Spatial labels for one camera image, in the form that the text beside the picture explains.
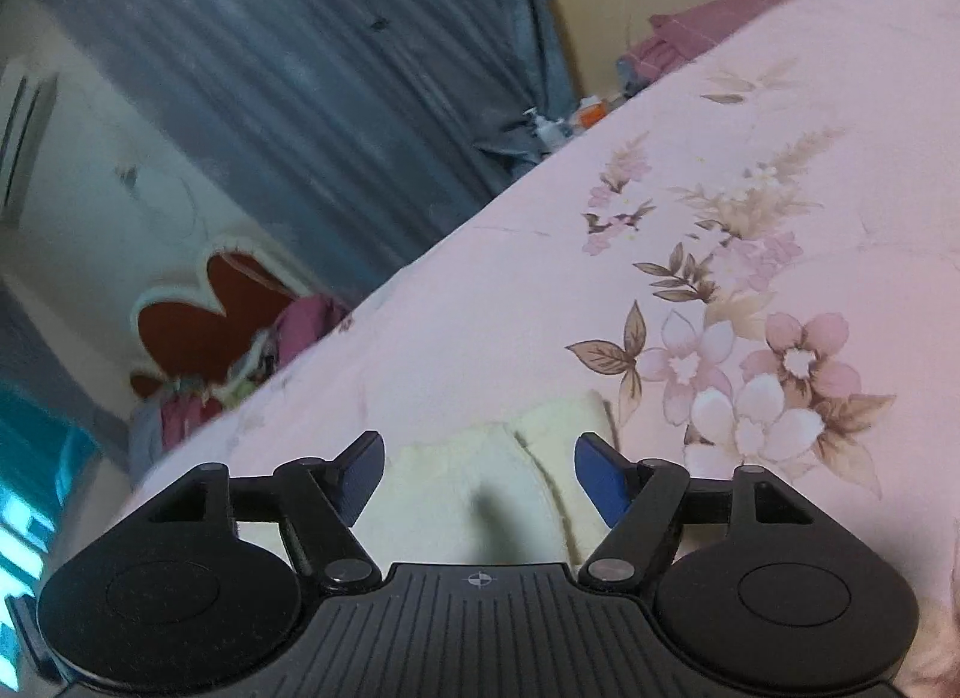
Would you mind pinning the wall hook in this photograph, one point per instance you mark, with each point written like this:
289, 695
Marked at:
127, 177

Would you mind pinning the pink floral bedsheet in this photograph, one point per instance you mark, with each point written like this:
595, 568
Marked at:
487, 293

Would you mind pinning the teal window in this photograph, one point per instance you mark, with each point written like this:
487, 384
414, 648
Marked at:
37, 518

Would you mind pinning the white air conditioner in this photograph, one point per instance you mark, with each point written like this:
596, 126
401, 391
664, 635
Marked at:
22, 143

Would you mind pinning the orange-capped container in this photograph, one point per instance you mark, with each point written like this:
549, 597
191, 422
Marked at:
591, 113

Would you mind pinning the purple cloth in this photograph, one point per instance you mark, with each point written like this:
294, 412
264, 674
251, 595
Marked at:
712, 16

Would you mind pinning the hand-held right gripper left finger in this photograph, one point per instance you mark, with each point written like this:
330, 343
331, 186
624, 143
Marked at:
360, 473

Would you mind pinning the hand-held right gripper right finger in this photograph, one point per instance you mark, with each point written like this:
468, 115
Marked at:
600, 477

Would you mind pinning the pale green long-sleeve shirt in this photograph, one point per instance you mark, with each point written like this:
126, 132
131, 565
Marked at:
442, 480

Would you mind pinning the red heart-shaped headboard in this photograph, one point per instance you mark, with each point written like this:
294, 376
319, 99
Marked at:
187, 331

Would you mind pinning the blue-grey side curtain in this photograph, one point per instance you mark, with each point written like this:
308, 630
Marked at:
45, 353

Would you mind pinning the pile of bedding and pillows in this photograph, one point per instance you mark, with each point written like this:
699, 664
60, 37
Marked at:
300, 331

